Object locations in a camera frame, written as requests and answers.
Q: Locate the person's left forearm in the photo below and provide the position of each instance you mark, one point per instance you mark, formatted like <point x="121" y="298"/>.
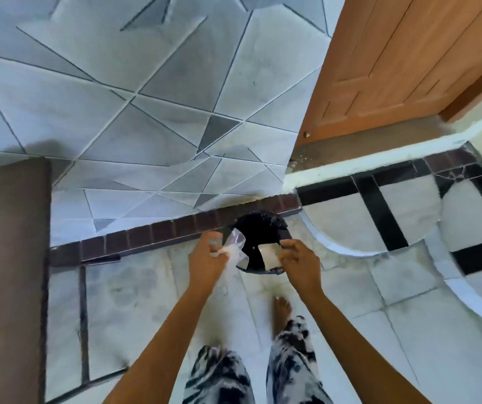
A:
<point x="161" y="353"/>

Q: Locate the person's right hand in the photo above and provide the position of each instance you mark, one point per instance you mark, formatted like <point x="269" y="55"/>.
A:
<point x="304" y="269"/>

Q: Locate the person's right foot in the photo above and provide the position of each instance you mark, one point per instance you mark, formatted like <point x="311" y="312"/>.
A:
<point x="283" y="309"/>

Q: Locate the black trash bag bin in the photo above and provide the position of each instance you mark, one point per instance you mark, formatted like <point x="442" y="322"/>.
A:
<point x="262" y="231"/>

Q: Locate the person's left hand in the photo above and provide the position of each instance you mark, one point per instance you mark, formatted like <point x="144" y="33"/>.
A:
<point x="207" y="265"/>

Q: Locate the dark brown wooden table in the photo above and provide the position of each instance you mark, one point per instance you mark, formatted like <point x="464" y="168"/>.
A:
<point x="9" y="269"/>

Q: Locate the black white patterned trousers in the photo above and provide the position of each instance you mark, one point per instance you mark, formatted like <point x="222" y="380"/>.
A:
<point x="291" y="357"/>

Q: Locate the clear plastic wrapper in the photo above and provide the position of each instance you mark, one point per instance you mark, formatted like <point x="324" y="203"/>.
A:
<point x="236" y="248"/>

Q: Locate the person's right forearm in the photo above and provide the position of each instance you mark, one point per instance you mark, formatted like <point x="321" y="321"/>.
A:
<point x="358" y="353"/>

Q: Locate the brown wooden door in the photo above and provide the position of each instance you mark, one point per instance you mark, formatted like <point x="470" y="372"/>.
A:
<point x="392" y="58"/>

